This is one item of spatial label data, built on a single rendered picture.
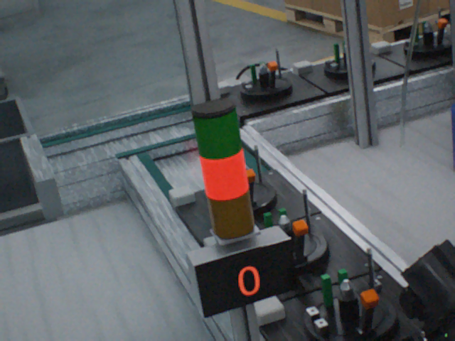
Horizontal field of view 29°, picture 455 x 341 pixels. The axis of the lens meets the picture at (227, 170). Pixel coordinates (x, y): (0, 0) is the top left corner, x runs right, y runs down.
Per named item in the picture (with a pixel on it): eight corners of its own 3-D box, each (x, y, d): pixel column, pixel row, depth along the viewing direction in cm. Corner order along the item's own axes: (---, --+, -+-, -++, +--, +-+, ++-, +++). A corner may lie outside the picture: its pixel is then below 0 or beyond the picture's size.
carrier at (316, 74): (411, 78, 233) (408, 32, 228) (328, 100, 228) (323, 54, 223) (369, 57, 255) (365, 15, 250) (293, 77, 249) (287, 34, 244)
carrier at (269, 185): (323, 220, 169) (316, 160, 164) (205, 256, 163) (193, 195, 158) (276, 176, 190) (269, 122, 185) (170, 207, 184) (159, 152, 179)
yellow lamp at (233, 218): (260, 231, 102) (254, 193, 100) (220, 243, 101) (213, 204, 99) (246, 214, 107) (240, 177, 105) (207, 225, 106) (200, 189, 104)
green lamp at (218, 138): (248, 152, 98) (242, 111, 96) (206, 164, 97) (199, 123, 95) (234, 138, 103) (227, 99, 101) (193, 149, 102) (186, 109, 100)
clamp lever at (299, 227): (306, 257, 148) (308, 226, 142) (295, 261, 147) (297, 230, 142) (298, 241, 150) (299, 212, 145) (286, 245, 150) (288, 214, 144)
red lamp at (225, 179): (254, 192, 100) (249, 153, 98) (213, 204, 99) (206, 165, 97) (240, 177, 105) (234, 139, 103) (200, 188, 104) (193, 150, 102)
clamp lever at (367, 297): (375, 330, 126) (379, 298, 121) (362, 334, 126) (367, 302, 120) (363, 311, 129) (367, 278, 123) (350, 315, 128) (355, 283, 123)
